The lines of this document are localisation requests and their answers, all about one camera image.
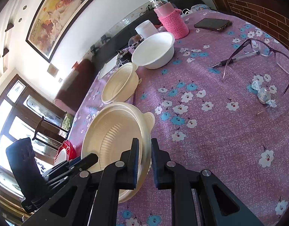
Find wooden brick-pattern cabinet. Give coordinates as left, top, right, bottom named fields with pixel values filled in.
left=212, top=0, right=289, bottom=50

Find brown armchair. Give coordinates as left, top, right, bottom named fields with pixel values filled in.
left=54, top=59, right=97, bottom=116

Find white foam bowl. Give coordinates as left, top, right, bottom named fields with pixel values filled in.
left=132, top=32, right=175, bottom=69

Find black clear pen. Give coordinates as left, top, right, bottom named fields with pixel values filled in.
left=212, top=51, right=260, bottom=68

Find dark wooden chair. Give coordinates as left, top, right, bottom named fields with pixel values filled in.
left=31, top=116, right=69, bottom=150

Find white foam plate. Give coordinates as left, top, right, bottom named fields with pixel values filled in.
left=55, top=153, right=67, bottom=165

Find black smartphone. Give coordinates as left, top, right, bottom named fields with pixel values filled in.
left=194, top=18, right=232, bottom=32

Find large cream plastic bowl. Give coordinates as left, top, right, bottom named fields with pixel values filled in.
left=81, top=102, right=155, bottom=203

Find small cream plastic bowl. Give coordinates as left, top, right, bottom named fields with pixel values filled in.
left=101, top=63, right=139, bottom=104

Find purple-framed eyeglasses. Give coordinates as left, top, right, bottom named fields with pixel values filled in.
left=222, top=39, right=289, bottom=99

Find black sofa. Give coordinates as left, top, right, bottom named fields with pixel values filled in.
left=90, top=0, right=204, bottom=68

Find red wedding plate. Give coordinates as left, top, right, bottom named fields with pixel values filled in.
left=54, top=140, right=77, bottom=166

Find pink knit-sleeved thermos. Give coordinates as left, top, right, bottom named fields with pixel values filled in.
left=149, top=0, right=189, bottom=40

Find wrapped candy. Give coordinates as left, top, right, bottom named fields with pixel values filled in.
left=257, top=87, right=272, bottom=105
left=251, top=80, right=261, bottom=92

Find white folded paper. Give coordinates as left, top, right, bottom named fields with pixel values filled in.
left=98, top=60, right=116, bottom=79

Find framed wall painting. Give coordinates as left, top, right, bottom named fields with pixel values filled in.
left=26, top=0, right=93, bottom=62

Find purple floral tablecloth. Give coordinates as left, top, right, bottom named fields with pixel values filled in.
left=129, top=10, right=289, bottom=225

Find white plastic jar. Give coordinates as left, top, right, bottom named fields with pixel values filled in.
left=135, top=20, right=158, bottom=39

